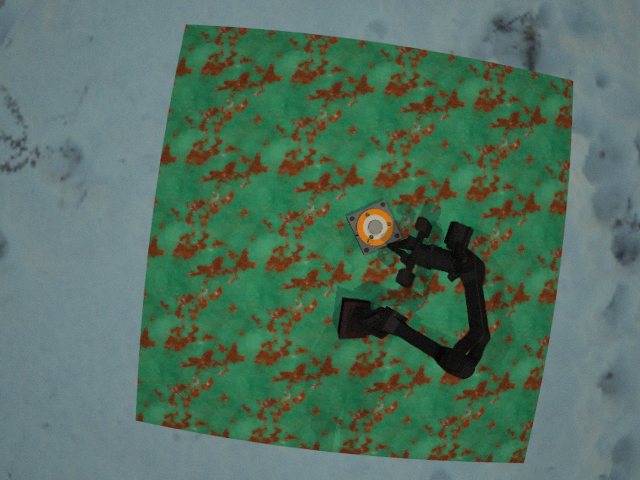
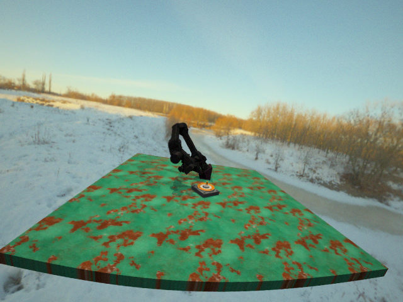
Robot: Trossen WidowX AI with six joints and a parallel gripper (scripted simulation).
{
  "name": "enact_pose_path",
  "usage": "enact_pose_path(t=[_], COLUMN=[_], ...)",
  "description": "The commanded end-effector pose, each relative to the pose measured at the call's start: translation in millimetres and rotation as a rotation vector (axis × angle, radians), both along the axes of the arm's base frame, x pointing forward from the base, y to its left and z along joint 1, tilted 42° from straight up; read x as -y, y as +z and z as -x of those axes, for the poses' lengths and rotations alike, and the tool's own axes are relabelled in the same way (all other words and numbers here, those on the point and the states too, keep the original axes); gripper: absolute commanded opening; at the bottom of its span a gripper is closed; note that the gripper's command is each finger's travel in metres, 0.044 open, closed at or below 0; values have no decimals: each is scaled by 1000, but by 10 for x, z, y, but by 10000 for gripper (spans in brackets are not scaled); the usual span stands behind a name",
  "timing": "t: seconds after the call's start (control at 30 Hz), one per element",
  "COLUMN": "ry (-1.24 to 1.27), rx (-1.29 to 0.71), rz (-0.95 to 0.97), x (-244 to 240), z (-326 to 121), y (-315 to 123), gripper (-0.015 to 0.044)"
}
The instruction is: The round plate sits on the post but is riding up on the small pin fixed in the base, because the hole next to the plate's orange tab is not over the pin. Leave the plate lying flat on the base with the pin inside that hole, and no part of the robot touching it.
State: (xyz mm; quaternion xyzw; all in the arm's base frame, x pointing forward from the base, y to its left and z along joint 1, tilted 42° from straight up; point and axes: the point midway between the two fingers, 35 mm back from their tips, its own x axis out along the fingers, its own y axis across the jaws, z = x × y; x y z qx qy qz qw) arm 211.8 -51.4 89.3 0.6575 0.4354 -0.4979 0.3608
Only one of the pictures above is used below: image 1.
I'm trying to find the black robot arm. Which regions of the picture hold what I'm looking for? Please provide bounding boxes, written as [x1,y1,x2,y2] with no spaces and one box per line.
[347,222,491,379]

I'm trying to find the orange round plate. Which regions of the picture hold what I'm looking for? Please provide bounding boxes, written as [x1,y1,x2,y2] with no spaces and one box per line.
[357,209,393,246]

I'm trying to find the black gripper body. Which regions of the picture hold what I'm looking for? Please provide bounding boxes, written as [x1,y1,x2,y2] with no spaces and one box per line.
[396,216,440,288]

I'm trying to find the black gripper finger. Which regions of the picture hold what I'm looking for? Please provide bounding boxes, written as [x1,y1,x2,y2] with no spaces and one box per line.
[387,245,409,266]
[387,235,413,251]

